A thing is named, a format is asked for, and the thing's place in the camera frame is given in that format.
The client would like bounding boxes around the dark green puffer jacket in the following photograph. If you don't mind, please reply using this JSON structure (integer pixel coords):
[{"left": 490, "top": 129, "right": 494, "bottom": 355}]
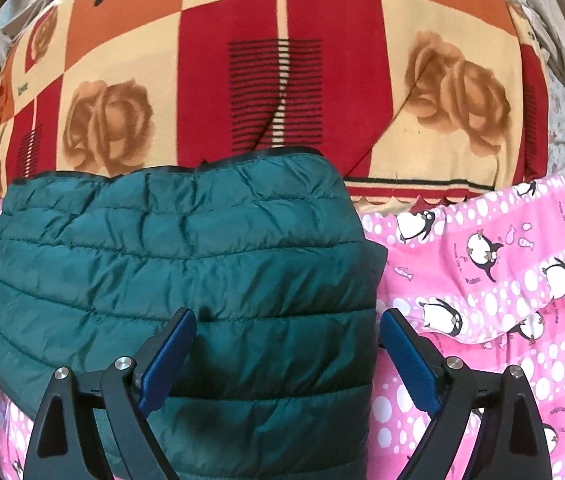
[{"left": 0, "top": 147, "right": 388, "bottom": 480}]

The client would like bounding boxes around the floral print cloth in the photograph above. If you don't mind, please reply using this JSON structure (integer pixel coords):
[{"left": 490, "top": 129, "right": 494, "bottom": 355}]
[{"left": 545, "top": 72, "right": 565, "bottom": 178}]

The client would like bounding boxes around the red orange rose print blanket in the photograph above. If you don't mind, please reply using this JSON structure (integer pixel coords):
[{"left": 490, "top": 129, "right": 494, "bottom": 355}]
[{"left": 0, "top": 0, "right": 555, "bottom": 203}]

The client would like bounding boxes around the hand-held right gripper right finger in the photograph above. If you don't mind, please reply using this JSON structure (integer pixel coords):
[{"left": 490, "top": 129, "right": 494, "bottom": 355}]
[{"left": 379, "top": 309, "right": 553, "bottom": 480}]

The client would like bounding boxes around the pink penguin print blanket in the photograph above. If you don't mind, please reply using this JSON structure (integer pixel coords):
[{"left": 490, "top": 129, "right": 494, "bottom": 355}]
[{"left": 0, "top": 176, "right": 565, "bottom": 480}]

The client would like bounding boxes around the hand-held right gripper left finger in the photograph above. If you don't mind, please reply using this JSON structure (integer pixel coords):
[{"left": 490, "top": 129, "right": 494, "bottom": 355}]
[{"left": 22, "top": 308, "right": 197, "bottom": 480}]

